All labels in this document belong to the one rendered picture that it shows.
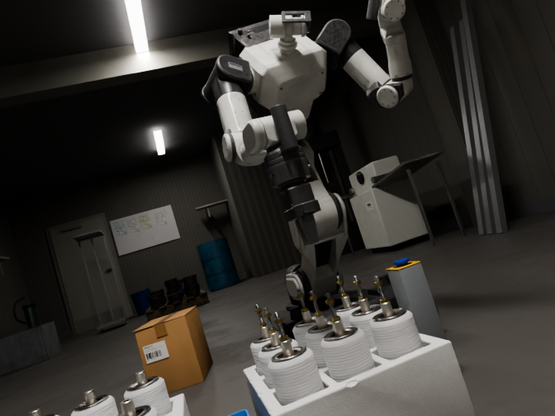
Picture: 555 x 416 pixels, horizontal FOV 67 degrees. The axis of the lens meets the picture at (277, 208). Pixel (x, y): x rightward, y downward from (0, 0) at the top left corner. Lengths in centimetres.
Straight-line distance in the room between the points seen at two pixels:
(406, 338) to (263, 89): 85
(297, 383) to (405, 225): 420
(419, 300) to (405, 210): 385
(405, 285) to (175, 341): 114
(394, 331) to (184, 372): 125
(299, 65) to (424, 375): 95
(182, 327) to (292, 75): 118
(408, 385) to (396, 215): 410
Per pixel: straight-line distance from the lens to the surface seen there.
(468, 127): 432
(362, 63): 152
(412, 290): 118
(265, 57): 140
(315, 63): 143
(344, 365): 90
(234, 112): 123
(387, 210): 491
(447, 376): 96
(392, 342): 94
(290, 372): 86
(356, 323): 105
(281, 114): 88
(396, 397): 92
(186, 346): 198
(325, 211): 145
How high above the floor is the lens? 47
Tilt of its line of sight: 5 degrees up
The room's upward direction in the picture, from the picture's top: 18 degrees counter-clockwise
